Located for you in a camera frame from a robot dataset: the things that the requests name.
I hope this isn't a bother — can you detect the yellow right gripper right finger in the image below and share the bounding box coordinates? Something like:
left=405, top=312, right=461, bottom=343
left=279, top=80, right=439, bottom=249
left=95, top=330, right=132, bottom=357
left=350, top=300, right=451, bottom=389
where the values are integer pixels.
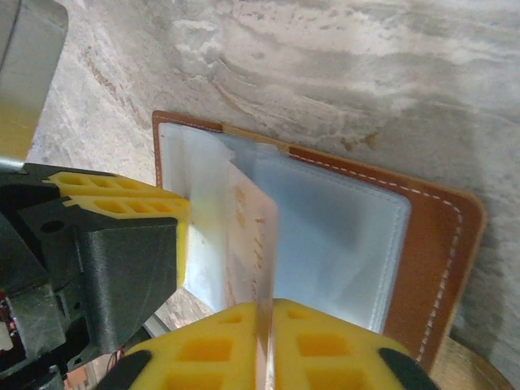
left=271, top=297, right=442, bottom=390

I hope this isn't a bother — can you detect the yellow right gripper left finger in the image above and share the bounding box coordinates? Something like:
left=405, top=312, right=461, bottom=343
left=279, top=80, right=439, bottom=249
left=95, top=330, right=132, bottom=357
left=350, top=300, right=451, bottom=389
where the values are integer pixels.
left=96, top=301, right=261, bottom=390

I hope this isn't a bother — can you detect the brown leather card holder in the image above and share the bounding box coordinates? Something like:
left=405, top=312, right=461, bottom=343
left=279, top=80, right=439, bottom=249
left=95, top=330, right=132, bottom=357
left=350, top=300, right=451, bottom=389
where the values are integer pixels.
left=151, top=108, right=518, bottom=390

